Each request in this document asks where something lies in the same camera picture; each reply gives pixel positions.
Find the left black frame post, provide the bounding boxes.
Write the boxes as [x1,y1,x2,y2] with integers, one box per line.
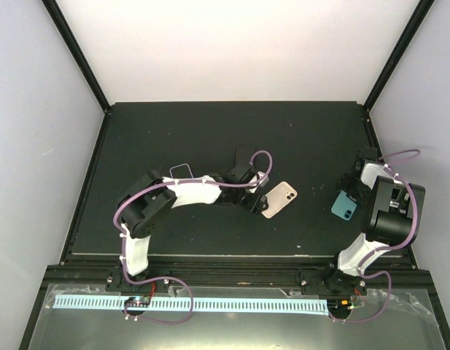
[42,0,111,112]

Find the beige phone case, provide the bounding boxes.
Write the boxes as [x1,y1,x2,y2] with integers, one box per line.
[261,182,298,219]

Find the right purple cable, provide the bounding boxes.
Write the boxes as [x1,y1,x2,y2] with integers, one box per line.
[328,148,422,324]

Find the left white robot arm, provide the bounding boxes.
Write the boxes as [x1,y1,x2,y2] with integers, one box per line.
[113,163,268,291]

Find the purple cable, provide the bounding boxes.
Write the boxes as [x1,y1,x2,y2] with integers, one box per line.
[328,148,422,324]
[112,150,274,289]

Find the red-edged black phone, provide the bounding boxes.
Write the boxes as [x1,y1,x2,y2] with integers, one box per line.
[234,145,257,171]

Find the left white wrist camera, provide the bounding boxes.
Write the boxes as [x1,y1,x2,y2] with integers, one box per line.
[248,171,269,193]

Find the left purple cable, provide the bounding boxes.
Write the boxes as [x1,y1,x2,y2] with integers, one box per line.
[112,150,274,289]

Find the black frame post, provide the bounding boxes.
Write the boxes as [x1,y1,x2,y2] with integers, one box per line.
[363,0,435,112]
[42,0,111,112]

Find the lilac phone case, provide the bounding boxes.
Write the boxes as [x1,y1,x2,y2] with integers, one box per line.
[169,164,193,180]

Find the right black frame post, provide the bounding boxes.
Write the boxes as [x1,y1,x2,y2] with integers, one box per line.
[363,0,435,112]

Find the controller board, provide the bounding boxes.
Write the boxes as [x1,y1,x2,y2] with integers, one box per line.
[327,295,357,311]
[124,296,151,308]

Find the left controller board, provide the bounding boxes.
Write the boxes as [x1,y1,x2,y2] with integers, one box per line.
[124,296,151,308]

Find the right controller board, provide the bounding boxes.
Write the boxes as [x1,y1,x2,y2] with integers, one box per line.
[327,295,357,311]

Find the white slotted cable duct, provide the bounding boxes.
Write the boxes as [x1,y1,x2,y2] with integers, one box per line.
[53,295,329,316]

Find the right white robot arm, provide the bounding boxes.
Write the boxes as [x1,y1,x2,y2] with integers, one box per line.
[322,147,426,295]

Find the teal phone case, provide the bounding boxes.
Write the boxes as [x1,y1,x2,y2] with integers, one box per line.
[331,191,357,221]

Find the black front aluminium rail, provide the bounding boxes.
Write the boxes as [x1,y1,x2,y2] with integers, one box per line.
[45,254,433,292]

